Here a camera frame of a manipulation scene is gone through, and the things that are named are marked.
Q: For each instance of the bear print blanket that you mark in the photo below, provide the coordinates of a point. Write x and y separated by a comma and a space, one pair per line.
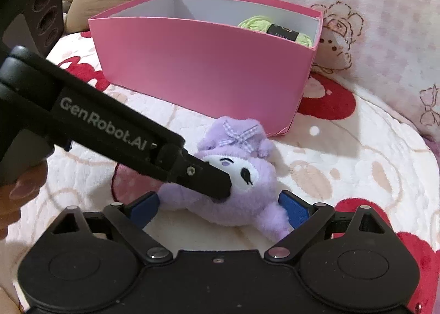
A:
343, 169

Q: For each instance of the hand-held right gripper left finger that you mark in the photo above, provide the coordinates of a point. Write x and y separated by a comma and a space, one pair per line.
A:
146, 207

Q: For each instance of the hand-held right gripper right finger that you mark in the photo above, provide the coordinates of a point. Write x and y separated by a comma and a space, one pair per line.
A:
295, 211

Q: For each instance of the pink cardboard box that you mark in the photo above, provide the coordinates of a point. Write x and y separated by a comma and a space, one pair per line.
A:
206, 70

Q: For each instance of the green yarn ball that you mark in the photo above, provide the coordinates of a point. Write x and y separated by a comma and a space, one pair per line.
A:
256, 23

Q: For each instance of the person's left hand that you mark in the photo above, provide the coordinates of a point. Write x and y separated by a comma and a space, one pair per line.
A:
24, 188

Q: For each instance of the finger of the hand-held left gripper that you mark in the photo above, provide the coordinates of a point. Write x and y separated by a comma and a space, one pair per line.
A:
202, 180

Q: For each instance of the purple plush toy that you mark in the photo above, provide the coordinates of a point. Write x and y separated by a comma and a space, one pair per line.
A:
251, 197

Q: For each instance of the pink floral pillow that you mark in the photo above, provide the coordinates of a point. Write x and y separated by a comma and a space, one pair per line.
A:
378, 25

